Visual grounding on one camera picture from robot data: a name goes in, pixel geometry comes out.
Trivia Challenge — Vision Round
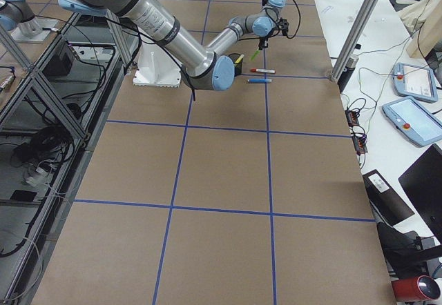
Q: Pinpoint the yellow highlighter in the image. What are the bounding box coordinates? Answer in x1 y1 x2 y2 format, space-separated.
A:
234 55 244 64

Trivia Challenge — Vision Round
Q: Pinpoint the red white marker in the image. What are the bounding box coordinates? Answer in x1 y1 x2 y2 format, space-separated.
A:
250 68 276 75

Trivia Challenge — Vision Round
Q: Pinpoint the blue highlighter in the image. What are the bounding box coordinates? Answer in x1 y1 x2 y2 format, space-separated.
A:
247 79 272 83

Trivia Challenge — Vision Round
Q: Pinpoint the green highlighter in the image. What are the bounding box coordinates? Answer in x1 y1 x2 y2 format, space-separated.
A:
250 49 261 61

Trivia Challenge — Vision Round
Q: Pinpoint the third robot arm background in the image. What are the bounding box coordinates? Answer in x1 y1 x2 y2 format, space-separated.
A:
1 0 35 31

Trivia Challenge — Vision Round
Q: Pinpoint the black mesh pen cup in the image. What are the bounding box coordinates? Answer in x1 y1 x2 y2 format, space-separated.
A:
228 53 243 77

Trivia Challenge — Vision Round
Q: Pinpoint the upper teach pendant tablet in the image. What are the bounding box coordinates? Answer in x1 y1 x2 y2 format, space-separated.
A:
392 63 439 103

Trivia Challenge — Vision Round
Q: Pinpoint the teach pendant tablet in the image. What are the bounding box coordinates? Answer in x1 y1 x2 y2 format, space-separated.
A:
392 63 439 103
382 96 441 147

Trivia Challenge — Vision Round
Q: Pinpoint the lower teach pendant tablet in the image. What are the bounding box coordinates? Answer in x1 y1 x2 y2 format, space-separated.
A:
382 96 441 147

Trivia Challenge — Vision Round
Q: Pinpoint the black monitor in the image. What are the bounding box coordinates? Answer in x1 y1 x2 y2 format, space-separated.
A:
398 144 441 242

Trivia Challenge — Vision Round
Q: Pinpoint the red cylindrical speaker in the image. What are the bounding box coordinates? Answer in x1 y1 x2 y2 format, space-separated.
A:
392 275 441 302

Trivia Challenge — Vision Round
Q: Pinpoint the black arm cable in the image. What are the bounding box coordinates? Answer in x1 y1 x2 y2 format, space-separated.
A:
269 0 300 40

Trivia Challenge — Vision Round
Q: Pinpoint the white camera stand post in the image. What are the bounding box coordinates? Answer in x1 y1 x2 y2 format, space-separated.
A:
133 0 182 87

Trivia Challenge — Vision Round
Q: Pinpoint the aluminium frame post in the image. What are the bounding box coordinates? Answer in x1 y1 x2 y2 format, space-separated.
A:
329 0 378 82

